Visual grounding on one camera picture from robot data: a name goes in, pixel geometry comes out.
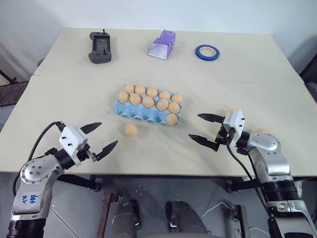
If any black table leg with caster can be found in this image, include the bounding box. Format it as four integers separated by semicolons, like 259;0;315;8
58;174;103;192
225;177;260;193

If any dark grey floor mat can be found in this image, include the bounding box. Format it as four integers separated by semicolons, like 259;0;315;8
0;81;29;108

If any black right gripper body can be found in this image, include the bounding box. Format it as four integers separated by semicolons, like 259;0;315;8
214;122;235;146

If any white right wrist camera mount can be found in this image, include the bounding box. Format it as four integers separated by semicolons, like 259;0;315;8
222;109;246;147

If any blue tape roll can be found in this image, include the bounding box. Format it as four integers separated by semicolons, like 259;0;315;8
194;44;220;62

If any dark rounded shape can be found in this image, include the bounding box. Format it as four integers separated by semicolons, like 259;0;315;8
165;199;211;238
110;198;140;238

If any rusty metal bar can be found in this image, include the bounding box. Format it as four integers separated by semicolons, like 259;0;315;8
98;192;117;238
237;203;251;238

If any blue egg tray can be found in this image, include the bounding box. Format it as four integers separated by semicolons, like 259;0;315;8
110;95;185;129

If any black stand leg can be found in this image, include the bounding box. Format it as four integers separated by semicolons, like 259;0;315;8
0;69;18;84

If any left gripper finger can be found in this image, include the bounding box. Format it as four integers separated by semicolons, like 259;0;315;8
79;122;103;136
94;140;119;162

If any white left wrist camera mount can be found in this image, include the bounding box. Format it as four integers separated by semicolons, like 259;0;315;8
58;126;89;167

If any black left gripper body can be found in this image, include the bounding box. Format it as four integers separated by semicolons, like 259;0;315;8
78;143;99;162

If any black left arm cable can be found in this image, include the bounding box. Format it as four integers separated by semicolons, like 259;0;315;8
12;120;66;199

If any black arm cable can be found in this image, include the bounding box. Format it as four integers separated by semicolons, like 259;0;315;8
12;120;66;199
225;143;273;224
247;151;269;209

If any white floor cable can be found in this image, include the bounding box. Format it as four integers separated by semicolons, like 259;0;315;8
201;201;269;232

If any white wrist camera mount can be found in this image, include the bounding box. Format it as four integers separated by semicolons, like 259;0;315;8
58;126;89;167
222;109;246;147

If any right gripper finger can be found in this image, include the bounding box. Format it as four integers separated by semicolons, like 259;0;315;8
197;113;225;124
188;133;219;152

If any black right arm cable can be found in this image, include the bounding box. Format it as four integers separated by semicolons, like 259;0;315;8
225;143;273;224
247;151;269;209

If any purple tissue pack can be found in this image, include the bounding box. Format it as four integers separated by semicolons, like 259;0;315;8
148;28;177;60

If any grey handheld remote controller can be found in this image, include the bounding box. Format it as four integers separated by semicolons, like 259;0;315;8
87;29;112;65

